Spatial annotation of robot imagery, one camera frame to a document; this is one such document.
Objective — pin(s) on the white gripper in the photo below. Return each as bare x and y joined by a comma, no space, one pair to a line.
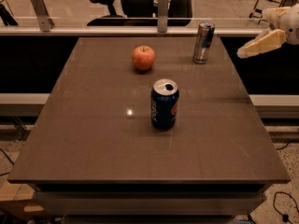
291,28

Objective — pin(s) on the silver blue Red Bull can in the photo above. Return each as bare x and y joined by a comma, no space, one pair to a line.
203,41

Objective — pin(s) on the blue Pepsi can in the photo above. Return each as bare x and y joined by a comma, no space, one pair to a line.
164,103

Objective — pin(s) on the red apple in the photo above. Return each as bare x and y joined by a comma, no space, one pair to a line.
143,58

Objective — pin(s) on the black office chair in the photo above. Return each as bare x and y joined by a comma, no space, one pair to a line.
143,13

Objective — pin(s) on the wooden box under table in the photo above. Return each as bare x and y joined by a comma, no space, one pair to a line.
19,201

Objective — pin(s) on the wooden chair frame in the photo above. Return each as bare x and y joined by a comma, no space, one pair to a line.
267,0

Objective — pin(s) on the middle metal railing bracket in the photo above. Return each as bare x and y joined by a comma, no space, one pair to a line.
162,16

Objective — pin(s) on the left metal railing bracket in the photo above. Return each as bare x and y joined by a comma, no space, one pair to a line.
44,20

